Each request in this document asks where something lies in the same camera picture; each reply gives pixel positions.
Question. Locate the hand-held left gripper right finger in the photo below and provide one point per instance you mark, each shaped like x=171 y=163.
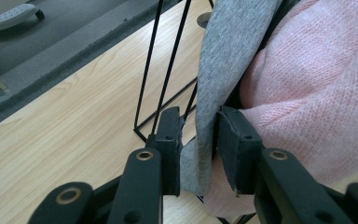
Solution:
x=236 y=149

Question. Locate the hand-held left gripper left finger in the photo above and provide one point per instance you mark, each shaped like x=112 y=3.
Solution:
x=169 y=140

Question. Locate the grey beanie hat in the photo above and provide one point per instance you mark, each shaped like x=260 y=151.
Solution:
x=227 y=62

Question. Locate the pink knitted beanie hat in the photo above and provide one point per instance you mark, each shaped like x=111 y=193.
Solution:
x=307 y=93

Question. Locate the grey round table grommet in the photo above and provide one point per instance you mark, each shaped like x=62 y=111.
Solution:
x=203 y=20

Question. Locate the office chair base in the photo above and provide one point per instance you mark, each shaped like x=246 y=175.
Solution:
x=9 y=17

